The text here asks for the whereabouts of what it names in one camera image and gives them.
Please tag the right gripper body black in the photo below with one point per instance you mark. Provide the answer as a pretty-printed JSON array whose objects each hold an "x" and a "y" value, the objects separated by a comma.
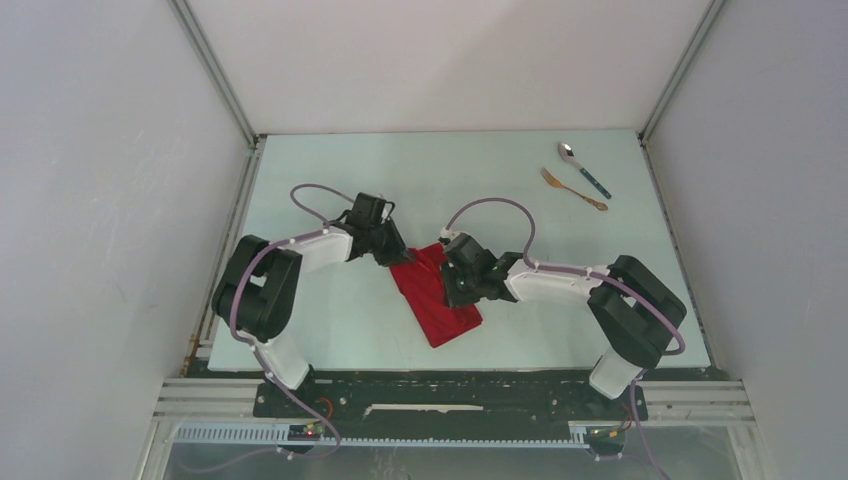
[{"x": 450, "y": 271}]

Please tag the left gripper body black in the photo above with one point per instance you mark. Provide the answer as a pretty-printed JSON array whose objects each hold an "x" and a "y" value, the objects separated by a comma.
[{"x": 376, "y": 232}]

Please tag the red cloth napkin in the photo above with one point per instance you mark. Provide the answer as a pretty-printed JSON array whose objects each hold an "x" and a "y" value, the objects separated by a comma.
[{"x": 420, "y": 283}]

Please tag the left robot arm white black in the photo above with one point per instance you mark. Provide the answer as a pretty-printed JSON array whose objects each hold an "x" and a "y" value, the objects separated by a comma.
[{"x": 256, "y": 293}]

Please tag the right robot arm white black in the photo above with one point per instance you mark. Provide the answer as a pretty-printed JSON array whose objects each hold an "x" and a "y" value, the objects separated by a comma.
[{"x": 637, "y": 313}]

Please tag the gold fork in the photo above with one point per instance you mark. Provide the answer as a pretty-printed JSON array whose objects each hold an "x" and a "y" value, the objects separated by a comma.
[{"x": 557, "y": 184}]

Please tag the right corner aluminium profile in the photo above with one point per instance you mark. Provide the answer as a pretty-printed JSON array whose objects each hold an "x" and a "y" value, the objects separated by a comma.
[{"x": 704, "y": 29}]

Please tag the corner aluminium profile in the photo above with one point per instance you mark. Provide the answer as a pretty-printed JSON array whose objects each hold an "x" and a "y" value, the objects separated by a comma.
[
  {"x": 189, "y": 20},
  {"x": 704, "y": 29}
]

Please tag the left corner aluminium profile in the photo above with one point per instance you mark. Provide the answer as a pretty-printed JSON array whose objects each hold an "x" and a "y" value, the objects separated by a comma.
[{"x": 189, "y": 20}]

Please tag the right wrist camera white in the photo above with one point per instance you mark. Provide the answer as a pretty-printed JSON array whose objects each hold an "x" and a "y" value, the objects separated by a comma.
[{"x": 447, "y": 235}]

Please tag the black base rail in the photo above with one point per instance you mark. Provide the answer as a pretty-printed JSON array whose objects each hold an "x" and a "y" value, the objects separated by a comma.
[{"x": 496, "y": 406}]

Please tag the silver spoon blue handle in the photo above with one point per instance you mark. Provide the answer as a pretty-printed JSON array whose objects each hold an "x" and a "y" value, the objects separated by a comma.
[{"x": 566, "y": 153}]

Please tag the aluminium frame rail front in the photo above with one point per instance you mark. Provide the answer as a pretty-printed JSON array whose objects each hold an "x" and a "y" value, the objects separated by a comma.
[{"x": 219, "y": 411}]

